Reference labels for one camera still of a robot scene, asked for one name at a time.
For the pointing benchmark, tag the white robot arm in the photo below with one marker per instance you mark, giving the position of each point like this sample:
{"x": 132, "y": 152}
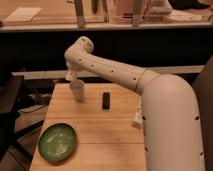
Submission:
{"x": 170, "y": 112}

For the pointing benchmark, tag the white paper sheet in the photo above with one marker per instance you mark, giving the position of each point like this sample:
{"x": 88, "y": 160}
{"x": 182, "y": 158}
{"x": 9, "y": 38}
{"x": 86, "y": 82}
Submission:
{"x": 22, "y": 14}

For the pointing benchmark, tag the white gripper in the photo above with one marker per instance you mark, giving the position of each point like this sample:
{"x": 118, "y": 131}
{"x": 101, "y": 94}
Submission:
{"x": 72, "y": 75}

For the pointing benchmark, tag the green plate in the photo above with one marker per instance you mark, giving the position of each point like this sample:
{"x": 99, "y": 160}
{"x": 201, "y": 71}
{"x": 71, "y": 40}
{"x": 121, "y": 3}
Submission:
{"x": 57, "y": 142}

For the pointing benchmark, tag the small white toy block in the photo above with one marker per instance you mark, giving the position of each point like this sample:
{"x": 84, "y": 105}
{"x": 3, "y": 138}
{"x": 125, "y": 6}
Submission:
{"x": 137, "y": 121}

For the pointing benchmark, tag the black rectangular block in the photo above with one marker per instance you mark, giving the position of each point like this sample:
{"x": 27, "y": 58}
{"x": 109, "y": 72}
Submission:
{"x": 106, "y": 100}

